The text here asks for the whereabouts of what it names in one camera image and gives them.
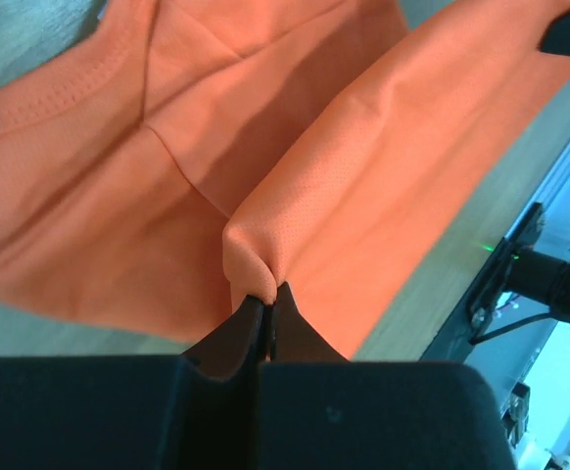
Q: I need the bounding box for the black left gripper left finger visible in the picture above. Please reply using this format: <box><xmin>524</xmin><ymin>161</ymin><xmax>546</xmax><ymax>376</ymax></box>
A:
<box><xmin>0</xmin><ymin>297</ymin><xmax>265</xmax><ymax>469</ymax></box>

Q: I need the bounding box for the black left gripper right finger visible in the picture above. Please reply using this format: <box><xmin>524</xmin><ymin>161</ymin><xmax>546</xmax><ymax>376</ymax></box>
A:
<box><xmin>255</xmin><ymin>284</ymin><xmax>515</xmax><ymax>469</ymax></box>

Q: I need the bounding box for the orange t shirt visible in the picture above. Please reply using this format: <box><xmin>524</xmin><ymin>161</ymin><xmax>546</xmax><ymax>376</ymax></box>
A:
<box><xmin>0</xmin><ymin>1</ymin><xmax>570</xmax><ymax>356</ymax></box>

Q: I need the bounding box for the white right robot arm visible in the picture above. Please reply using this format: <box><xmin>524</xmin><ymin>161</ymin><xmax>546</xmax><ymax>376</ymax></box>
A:
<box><xmin>491</xmin><ymin>10</ymin><xmax>570</xmax><ymax>337</ymax></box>

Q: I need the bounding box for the aluminium frame rail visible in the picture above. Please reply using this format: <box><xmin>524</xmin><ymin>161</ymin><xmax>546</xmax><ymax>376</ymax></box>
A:
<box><xmin>505</xmin><ymin>140</ymin><xmax>570</xmax><ymax>238</ymax></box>

